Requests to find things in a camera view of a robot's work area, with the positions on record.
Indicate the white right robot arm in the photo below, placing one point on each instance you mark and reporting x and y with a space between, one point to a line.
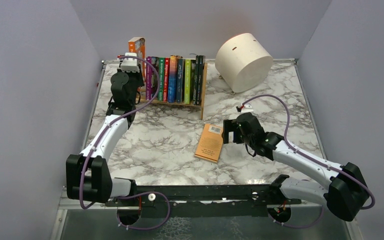
341 189

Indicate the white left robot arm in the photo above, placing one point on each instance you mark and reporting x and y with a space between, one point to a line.
88 176

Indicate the blue cover paperback book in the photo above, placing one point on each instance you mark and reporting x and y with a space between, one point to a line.
172 77

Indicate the wooden dowel rack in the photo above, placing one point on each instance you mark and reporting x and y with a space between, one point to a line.
142 92

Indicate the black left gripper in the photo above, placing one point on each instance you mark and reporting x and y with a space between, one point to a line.
129 72

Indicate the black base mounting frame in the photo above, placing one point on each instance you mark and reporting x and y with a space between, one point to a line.
201 201

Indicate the red spine paperback book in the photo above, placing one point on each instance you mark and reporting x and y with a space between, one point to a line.
166 78

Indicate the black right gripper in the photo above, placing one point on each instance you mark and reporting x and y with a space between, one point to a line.
233 131

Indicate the dark green hardcover book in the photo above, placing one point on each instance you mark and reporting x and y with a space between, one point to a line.
200 71

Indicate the cream cylindrical lamp shade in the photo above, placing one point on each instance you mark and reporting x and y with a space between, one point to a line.
243 62

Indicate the purple spine paperback book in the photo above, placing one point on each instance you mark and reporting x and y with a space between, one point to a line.
151 79

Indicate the orange cartoon paperback book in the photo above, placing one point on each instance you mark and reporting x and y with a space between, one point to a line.
137 45

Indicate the green cartoon paperback book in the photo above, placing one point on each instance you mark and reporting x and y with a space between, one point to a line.
161 73

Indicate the plain orange paperback book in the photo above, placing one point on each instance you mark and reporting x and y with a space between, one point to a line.
210 143

